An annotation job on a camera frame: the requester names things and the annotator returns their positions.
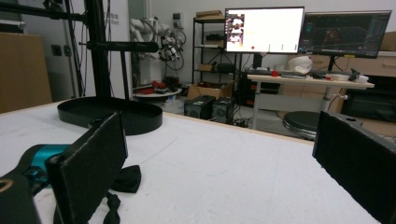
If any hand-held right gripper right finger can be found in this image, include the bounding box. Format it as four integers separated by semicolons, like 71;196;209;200
312;110;396;224

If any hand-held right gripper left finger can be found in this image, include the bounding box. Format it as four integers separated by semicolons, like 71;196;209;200
46;111;129;224

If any black cloth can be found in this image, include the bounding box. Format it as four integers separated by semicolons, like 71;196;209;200
103;164;143;224

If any teal and black device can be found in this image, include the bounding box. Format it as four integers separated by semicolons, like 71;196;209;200
11;143;73;194

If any black cabinet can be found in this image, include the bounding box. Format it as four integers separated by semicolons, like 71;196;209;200
341;76;396;124

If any black oval tray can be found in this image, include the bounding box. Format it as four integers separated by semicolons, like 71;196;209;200
56;95;163;136

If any black round stool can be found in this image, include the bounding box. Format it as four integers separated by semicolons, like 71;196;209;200
282;110;322;140

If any wooden desk with white legs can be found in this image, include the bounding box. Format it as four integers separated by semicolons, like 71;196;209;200
247;73;375;131

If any round white table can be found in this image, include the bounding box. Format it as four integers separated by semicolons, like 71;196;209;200
133;88;183;101

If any black metal stand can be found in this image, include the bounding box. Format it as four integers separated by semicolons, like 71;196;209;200
0;0;161;101

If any brown board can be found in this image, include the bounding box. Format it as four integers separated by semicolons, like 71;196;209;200
0;31;53;115

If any black computer box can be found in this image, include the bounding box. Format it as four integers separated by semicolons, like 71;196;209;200
183;94;217;121
212;96;236;125

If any monitor with dark screen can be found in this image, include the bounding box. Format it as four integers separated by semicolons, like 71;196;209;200
298;9;393;60

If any open cardboard box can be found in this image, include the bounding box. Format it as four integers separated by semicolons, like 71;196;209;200
187;80;236;101

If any monitor with white screen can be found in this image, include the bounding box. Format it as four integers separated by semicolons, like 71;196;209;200
224;6;305;55

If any black metal shelf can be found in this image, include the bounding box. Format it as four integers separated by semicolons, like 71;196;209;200
191;16;241;85

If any flat cardboard box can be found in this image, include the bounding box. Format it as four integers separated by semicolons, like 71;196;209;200
194;9;224;21

